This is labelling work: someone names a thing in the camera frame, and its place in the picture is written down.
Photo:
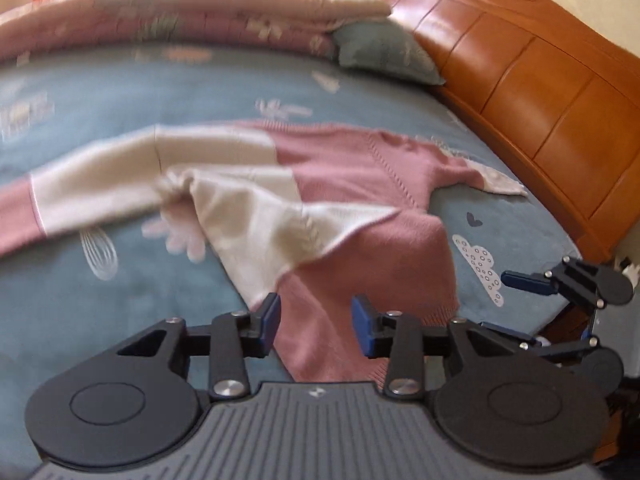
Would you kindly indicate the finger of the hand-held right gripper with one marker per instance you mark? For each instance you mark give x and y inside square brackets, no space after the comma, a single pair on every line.
[525,281]
[530,347]

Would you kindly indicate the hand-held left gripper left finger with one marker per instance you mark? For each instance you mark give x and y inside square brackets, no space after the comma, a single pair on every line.
[271,317]

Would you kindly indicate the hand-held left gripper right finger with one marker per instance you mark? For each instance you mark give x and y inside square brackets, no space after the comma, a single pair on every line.
[361,325]

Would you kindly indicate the pink and white knit sweater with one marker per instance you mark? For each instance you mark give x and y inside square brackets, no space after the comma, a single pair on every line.
[350,175]

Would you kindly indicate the wooden headboard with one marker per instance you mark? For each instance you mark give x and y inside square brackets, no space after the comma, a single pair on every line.
[525,85]

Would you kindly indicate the green pillow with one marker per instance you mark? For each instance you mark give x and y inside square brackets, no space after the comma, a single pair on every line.
[380,52]

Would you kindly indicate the pink floral folded quilt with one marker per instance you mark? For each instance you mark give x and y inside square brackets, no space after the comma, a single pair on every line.
[200,15]

